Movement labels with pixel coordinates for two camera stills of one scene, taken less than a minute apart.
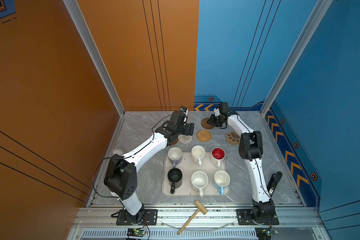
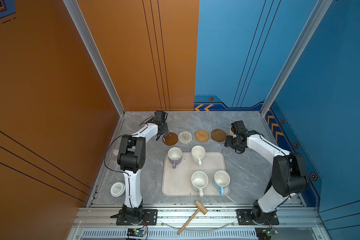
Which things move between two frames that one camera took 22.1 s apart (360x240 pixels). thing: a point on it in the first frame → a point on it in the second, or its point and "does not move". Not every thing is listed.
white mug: x=197 y=153 does not move
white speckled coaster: x=185 y=139 does not move
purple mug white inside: x=174 y=156 does not move
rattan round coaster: x=204 y=135 does not move
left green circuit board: x=135 y=232 does not move
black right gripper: x=212 y=118 → x=227 y=142
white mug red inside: x=217 y=156 → x=231 y=133
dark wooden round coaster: x=206 y=125 → x=218 y=135
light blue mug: x=221 y=179 does not move
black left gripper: x=189 y=129 → x=165 y=127
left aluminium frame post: x=81 y=25 does not move
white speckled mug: x=199 y=180 does not move
